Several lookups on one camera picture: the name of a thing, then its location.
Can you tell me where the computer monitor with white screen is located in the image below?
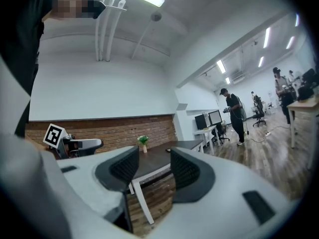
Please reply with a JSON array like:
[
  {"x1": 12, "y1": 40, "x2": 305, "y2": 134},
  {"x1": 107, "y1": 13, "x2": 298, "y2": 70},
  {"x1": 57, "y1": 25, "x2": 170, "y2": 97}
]
[{"x1": 208, "y1": 110, "x2": 223, "y2": 126}]

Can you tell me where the white ceiling pipe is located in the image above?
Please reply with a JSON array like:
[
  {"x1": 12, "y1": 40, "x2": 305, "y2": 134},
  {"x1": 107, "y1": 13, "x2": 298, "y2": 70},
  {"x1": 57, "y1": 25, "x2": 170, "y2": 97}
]
[
  {"x1": 105, "y1": 0, "x2": 127, "y2": 62},
  {"x1": 100, "y1": 0, "x2": 115, "y2": 62}
]

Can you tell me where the white office desk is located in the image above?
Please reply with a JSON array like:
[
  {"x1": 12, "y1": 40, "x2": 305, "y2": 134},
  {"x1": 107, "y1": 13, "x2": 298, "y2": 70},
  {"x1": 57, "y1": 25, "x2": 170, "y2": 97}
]
[{"x1": 192, "y1": 124, "x2": 218, "y2": 157}]

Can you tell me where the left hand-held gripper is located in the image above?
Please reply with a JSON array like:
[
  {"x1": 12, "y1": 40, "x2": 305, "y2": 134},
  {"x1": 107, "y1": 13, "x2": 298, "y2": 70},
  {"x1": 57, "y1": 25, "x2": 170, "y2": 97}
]
[{"x1": 42, "y1": 123, "x2": 104, "y2": 159}]

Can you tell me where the person's black shirt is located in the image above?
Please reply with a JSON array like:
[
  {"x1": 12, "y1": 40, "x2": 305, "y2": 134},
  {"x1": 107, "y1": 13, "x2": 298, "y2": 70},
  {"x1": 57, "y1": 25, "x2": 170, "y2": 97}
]
[{"x1": 0, "y1": 0, "x2": 60, "y2": 139}]

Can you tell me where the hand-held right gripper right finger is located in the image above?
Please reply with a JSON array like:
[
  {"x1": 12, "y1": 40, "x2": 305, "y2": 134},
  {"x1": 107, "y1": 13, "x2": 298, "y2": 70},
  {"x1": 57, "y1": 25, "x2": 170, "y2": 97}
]
[{"x1": 139, "y1": 146, "x2": 303, "y2": 239}]

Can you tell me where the small vase with flowers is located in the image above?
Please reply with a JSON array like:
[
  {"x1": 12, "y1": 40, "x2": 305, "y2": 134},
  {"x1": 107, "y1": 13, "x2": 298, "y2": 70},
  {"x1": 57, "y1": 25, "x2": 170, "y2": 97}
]
[{"x1": 137, "y1": 134, "x2": 150, "y2": 154}]

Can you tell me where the thin white conduit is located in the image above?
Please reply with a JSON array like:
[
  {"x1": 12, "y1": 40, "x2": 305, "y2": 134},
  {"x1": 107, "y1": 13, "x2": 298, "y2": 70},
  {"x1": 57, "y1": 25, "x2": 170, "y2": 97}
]
[{"x1": 131, "y1": 20, "x2": 156, "y2": 60}]

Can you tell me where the white floor cable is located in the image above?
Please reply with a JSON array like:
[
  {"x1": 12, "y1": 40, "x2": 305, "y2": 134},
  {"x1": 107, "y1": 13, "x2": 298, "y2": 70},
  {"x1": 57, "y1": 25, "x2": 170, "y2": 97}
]
[{"x1": 243, "y1": 124, "x2": 290, "y2": 143}]

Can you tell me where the black office chair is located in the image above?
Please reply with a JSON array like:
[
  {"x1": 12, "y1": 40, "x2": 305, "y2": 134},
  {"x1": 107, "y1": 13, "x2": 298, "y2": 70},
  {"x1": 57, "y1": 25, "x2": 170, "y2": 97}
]
[
  {"x1": 211, "y1": 122, "x2": 230, "y2": 146},
  {"x1": 252, "y1": 97, "x2": 267, "y2": 127}
]

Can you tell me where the light wooden table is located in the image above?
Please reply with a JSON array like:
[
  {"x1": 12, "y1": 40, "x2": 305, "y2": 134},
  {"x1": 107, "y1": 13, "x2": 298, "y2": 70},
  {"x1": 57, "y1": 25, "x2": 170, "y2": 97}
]
[{"x1": 286, "y1": 99, "x2": 319, "y2": 149}]

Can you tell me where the group of distant ceiling lights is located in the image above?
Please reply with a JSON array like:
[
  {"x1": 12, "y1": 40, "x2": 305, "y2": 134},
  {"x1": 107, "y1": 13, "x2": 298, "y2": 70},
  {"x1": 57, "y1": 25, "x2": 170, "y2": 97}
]
[{"x1": 216, "y1": 12, "x2": 300, "y2": 85}]

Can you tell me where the black computer monitor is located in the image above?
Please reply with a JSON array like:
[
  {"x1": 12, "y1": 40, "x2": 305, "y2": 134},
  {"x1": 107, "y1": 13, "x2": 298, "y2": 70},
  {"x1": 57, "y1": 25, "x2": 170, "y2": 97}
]
[{"x1": 194, "y1": 114, "x2": 206, "y2": 130}]

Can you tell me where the dark table with white legs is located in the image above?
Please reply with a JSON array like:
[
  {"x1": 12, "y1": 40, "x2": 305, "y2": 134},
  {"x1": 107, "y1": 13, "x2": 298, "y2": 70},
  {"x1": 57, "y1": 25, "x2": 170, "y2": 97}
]
[{"x1": 127, "y1": 140, "x2": 204, "y2": 225}]

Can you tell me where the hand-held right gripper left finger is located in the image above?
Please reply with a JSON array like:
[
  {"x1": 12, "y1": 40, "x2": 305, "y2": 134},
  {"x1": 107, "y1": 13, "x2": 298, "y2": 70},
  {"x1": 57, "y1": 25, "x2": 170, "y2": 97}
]
[{"x1": 56, "y1": 145, "x2": 140, "y2": 234}]

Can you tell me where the black head-worn camera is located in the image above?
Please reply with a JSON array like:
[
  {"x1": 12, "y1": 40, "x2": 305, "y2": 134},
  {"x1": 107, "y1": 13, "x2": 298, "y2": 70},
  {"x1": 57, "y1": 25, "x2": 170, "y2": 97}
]
[{"x1": 81, "y1": 0, "x2": 107, "y2": 20}]

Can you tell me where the black bag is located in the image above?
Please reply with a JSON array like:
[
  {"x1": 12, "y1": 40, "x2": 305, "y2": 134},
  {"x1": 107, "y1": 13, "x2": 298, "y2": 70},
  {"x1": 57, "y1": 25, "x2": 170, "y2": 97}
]
[{"x1": 297, "y1": 86, "x2": 315, "y2": 102}]

